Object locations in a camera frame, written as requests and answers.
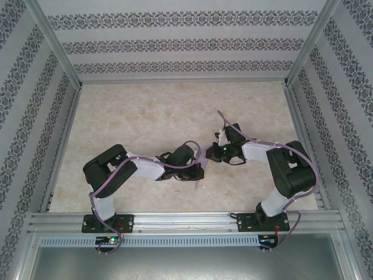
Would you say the purple paper sheet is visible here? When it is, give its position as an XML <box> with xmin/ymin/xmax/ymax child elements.
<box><xmin>194</xmin><ymin>145</ymin><xmax>210</xmax><ymax>190</ymax></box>

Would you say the grey metal sheet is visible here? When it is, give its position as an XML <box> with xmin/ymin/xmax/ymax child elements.
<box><xmin>17</xmin><ymin>246</ymin><xmax>358</xmax><ymax>280</ymax></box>

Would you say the black controller board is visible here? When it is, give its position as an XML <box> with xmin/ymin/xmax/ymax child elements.
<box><xmin>259</xmin><ymin>234</ymin><xmax>279</xmax><ymax>249</ymax></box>
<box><xmin>95</xmin><ymin>235</ymin><xmax>122</xmax><ymax>249</ymax></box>

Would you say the aluminium mounting rail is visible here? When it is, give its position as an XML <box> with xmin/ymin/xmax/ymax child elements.
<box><xmin>27</xmin><ymin>212</ymin><xmax>346</xmax><ymax>234</ymax></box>

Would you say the grey slotted cable duct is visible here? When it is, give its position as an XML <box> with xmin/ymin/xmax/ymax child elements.
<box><xmin>39</xmin><ymin>235</ymin><xmax>260</xmax><ymax>247</ymax></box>

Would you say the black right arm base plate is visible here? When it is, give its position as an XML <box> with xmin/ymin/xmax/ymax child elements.
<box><xmin>237</xmin><ymin>212</ymin><xmax>290</xmax><ymax>233</ymax></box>

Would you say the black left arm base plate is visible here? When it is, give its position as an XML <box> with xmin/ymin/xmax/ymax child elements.
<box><xmin>82</xmin><ymin>214</ymin><xmax>135</xmax><ymax>234</ymax></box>

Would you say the aluminium side rail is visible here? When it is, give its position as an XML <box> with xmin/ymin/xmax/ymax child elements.
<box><xmin>37</xmin><ymin>86</ymin><xmax>84</xmax><ymax>212</ymax></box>
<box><xmin>284</xmin><ymin>86</ymin><xmax>333</xmax><ymax>211</ymax></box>

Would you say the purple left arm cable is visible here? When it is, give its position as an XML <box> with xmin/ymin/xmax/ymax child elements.
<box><xmin>89</xmin><ymin>139</ymin><xmax>203</xmax><ymax>255</ymax></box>

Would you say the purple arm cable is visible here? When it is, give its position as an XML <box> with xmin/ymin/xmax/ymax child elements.
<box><xmin>217</xmin><ymin>110</ymin><xmax>320</xmax><ymax>253</ymax></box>
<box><xmin>89</xmin><ymin>139</ymin><xmax>203</xmax><ymax>255</ymax></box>

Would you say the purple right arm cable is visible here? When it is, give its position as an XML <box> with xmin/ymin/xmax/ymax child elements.
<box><xmin>217</xmin><ymin>110</ymin><xmax>320</xmax><ymax>253</ymax></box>

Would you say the aluminium frame post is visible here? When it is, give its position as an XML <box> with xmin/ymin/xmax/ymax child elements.
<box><xmin>283</xmin><ymin>0</ymin><xmax>342</xmax><ymax>88</ymax></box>
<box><xmin>28</xmin><ymin>0</ymin><xmax>85</xmax><ymax>90</ymax></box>

